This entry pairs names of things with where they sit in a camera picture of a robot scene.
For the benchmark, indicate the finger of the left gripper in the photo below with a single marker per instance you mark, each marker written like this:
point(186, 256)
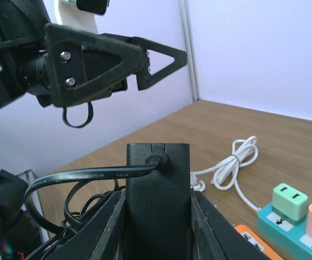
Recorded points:
point(82, 66)
point(158, 62)

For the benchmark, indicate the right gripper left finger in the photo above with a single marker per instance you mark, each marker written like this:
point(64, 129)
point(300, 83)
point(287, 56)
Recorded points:
point(101, 238)

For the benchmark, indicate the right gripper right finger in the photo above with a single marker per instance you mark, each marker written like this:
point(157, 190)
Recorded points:
point(214, 237)

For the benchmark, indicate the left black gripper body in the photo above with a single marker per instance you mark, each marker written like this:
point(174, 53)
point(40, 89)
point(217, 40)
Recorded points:
point(22, 50)

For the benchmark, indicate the orange power strip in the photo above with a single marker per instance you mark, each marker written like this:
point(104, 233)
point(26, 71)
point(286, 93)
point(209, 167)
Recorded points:
point(257, 242)

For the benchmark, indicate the black adapter with cable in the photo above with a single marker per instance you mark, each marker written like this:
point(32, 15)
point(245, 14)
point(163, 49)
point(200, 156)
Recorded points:
point(157, 202)

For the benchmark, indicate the green plug adapter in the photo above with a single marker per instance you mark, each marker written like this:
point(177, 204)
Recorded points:
point(289, 203)

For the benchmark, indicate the teal power strip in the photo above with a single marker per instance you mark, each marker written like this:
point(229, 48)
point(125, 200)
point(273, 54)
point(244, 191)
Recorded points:
point(291, 238)

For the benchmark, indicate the left aluminium frame post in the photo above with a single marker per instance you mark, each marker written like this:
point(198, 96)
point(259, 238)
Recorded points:
point(191, 56)

